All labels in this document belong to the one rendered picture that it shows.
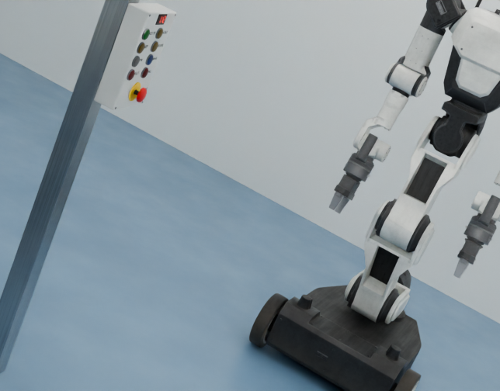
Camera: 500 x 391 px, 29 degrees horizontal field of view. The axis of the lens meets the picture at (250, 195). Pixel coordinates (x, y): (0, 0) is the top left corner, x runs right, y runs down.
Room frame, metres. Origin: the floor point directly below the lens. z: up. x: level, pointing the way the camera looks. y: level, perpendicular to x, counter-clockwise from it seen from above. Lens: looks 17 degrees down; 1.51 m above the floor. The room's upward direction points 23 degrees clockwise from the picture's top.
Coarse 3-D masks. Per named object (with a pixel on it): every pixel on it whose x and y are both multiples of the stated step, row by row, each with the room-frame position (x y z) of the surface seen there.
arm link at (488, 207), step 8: (480, 192) 3.18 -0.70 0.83; (480, 200) 3.16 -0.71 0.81; (488, 200) 3.14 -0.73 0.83; (496, 200) 3.12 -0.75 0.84; (472, 208) 3.18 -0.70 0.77; (480, 208) 3.15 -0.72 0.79; (488, 208) 3.12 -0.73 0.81; (496, 208) 3.12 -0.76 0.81; (472, 216) 3.17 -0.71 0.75; (480, 216) 3.13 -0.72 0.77; (488, 216) 3.11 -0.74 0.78; (496, 216) 3.14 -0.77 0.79; (480, 224) 3.12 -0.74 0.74; (488, 224) 3.11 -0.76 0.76
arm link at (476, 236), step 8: (472, 224) 3.13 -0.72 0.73; (464, 232) 3.15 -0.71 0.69; (472, 232) 3.12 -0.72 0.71; (480, 232) 3.11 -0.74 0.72; (488, 232) 3.12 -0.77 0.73; (472, 240) 3.12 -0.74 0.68; (480, 240) 3.10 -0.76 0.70; (488, 240) 3.12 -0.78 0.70; (464, 248) 3.10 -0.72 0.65; (472, 248) 3.09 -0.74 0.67; (480, 248) 3.11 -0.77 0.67; (464, 256) 3.07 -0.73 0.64; (472, 256) 3.07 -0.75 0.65; (472, 264) 3.10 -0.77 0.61
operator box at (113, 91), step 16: (128, 16) 2.33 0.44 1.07; (144, 16) 2.32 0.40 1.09; (128, 32) 2.32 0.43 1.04; (128, 48) 2.32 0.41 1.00; (144, 48) 2.37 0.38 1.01; (160, 48) 2.46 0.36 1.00; (112, 64) 2.33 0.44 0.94; (128, 64) 2.32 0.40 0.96; (144, 64) 2.40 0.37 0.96; (112, 80) 2.32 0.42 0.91; (144, 80) 2.44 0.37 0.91; (96, 96) 2.33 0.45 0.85; (112, 96) 2.32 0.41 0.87; (128, 96) 2.38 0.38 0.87
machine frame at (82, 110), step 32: (128, 0) 2.33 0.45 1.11; (96, 32) 2.34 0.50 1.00; (96, 64) 2.34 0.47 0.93; (64, 128) 2.34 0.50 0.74; (64, 160) 2.33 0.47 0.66; (64, 192) 2.36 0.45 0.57; (32, 224) 2.34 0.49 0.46; (32, 256) 2.33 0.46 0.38; (32, 288) 2.37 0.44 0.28; (0, 320) 2.34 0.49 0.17; (0, 352) 2.33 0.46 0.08
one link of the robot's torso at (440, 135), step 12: (444, 108) 3.28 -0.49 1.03; (456, 108) 3.27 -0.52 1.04; (456, 120) 3.26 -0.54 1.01; (468, 120) 3.25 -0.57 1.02; (480, 120) 3.29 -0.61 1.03; (444, 132) 3.27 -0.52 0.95; (456, 132) 3.26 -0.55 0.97; (480, 132) 3.43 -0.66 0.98; (444, 144) 3.26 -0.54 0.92; (456, 144) 3.25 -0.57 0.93
